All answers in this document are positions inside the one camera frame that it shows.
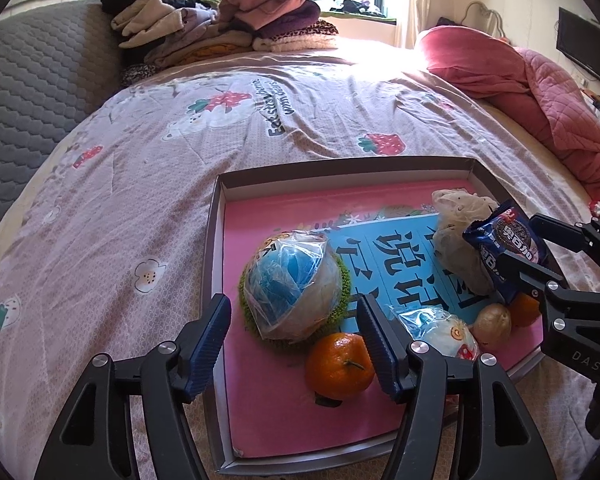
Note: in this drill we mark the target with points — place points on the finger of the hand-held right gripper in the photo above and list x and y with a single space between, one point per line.
530 275
560 232

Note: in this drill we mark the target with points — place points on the orange with dark leaf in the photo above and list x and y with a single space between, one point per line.
337 367

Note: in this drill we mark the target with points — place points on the small orange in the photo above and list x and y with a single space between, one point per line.
525 310

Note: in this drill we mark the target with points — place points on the walnut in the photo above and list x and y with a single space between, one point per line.
492 325

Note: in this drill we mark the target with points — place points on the pink quilted blanket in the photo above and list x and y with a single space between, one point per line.
480 65

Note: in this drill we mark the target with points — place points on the blue ball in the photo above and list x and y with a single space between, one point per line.
290 285

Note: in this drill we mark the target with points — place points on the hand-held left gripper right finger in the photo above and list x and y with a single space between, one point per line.
380 355

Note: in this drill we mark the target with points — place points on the black flat television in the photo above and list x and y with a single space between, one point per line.
587 45

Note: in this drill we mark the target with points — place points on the red ball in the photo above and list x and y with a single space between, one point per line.
450 335

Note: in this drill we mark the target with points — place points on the grey quilted headboard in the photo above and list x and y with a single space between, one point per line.
30 85

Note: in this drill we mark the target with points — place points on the dark blue cookie packet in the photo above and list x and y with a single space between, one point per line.
500 240

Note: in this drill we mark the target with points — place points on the pile of folded clothes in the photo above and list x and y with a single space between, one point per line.
190 35

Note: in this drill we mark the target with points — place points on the grey shallow cardboard box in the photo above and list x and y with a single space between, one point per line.
212 260

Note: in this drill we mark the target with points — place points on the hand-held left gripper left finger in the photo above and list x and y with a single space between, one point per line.
207 345

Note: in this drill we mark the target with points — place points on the cream curtain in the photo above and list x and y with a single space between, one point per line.
415 0

